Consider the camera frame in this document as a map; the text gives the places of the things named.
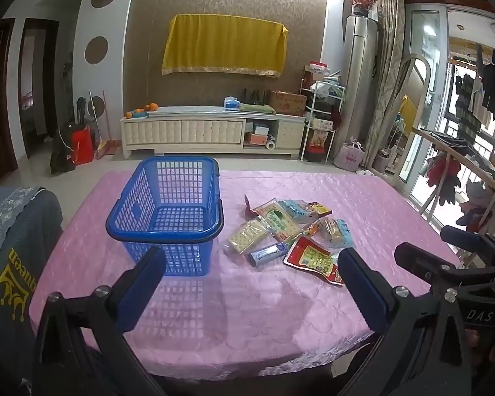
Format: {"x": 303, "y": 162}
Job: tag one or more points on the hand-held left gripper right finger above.
{"x": 363, "y": 293}

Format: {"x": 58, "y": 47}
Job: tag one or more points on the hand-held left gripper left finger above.
{"x": 142, "y": 293}

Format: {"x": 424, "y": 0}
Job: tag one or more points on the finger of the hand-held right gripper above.
{"x": 462, "y": 235}
{"x": 416, "y": 258}

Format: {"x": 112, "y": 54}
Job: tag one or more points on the blue plastic basket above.
{"x": 181, "y": 262}

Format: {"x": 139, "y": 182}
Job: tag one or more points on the red snack packet green picture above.
{"x": 313, "y": 262}

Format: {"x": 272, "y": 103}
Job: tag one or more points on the long orange snack packet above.
{"x": 311, "y": 227}

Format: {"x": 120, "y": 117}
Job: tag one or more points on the blue gum pack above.
{"x": 267, "y": 254}

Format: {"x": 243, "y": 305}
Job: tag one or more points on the light blue cartoon snack packet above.
{"x": 297, "y": 210}

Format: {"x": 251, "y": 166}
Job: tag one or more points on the green label cracker packet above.
{"x": 278, "y": 220}

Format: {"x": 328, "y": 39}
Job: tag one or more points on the pale cracker packet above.
{"x": 245, "y": 237}

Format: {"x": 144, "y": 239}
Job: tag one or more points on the small red snack packet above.
{"x": 248, "y": 208}

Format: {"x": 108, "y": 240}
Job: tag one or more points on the wooden clothes rack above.
{"x": 458, "y": 152}

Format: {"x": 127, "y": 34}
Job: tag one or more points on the pink tablecloth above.
{"x": 231, "y": 305}

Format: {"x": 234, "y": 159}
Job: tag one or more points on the white slippers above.
{"x": 365, "y": 172}

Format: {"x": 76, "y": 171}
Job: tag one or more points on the small grey bin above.
{"x": 381, "y": 161}

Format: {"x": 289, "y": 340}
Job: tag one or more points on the pink bag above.
{"x": 349, "y": 156}

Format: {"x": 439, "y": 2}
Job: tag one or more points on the chair with grey embroidered cover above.
{"x": 20, "y": 255}

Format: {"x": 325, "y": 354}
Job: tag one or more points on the black bin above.
{"x": 313, "y": 154}

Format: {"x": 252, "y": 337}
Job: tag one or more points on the red broom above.
{"x": 106, "y": 149}

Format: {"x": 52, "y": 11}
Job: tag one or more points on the hanging clothes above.
{"x": 493, "y": 86}

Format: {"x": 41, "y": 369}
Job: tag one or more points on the colourful picture box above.
{"x": 317, "y": 139}

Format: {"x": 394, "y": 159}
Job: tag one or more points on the red bag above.
{"x": 82, "y": 146}

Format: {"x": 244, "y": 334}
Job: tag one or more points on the black bag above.
{"x": 62, "y": 152}

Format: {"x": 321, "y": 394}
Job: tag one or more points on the white tv cabinet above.
{"x": 181, "y": 132}

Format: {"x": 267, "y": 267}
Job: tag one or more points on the white paper roll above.
{"x": 270, "y": 145}

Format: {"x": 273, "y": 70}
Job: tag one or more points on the arched floor mirror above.
{"x": 420, "y": 64}

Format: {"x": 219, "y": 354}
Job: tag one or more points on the standing air conditioner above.
{"x": 361, "y": 90}

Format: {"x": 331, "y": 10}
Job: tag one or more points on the white mop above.
{"x": 94, "y": 119}

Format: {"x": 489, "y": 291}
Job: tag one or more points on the patterned curtain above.
{"x": 390, "y": 70}

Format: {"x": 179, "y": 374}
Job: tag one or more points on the white metal rack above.
{"x": 313, "y": 103}

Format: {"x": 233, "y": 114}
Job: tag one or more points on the orange box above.
{"x": 256, "y": 139}

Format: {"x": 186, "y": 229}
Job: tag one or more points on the blue white box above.
{"x": 261, "y": 129}

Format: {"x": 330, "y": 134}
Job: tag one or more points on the white plastic bag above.
{"x": 324, "y": 88}

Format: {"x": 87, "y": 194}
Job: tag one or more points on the brown cardboard box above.
{"x": 288, "y": 103}

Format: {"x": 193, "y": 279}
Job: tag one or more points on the blue tissue box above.
{"x": 232, "y": 103}

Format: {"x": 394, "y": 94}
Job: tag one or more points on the sliding glass door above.
{"x": 420, "y": 29}

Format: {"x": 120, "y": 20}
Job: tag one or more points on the green folded cloth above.
{"x": 258, "y": 108}

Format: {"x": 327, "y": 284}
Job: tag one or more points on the red white box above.
{"x": 318, "y": 67}

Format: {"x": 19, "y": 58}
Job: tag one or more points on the row of dark bottles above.
{"x": 253, "y": 97}

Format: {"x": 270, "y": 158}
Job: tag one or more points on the red flower vase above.
{"x": 363, "y": 2}

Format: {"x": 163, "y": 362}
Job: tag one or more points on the yellow cloth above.
{"x": 222, "y": 45}

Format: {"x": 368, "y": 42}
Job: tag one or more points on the brown round wall panel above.
{"x": 100, "y": 105}
{"x": 96, "y": 49}

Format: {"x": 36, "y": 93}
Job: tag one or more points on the dark wooden door frame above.
{"x": 52, "y": 90}

